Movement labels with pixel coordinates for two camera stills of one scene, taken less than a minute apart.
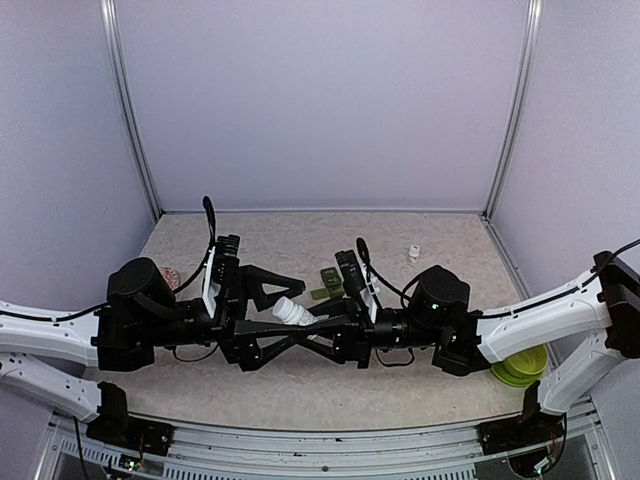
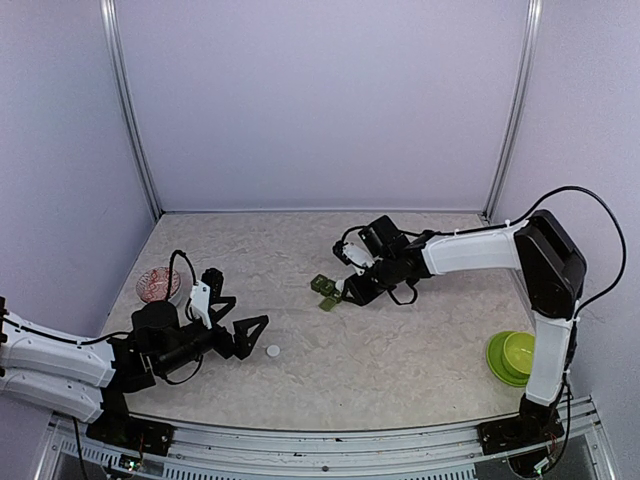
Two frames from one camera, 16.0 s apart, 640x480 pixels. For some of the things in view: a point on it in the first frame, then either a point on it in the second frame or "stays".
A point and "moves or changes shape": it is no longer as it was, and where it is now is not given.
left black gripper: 233,336 to 240,345
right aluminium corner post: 523,74 stays
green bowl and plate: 501,372 stays
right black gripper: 351,347 to 360,291
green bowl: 531,361 stays
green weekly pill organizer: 333,282 moves or changes shape
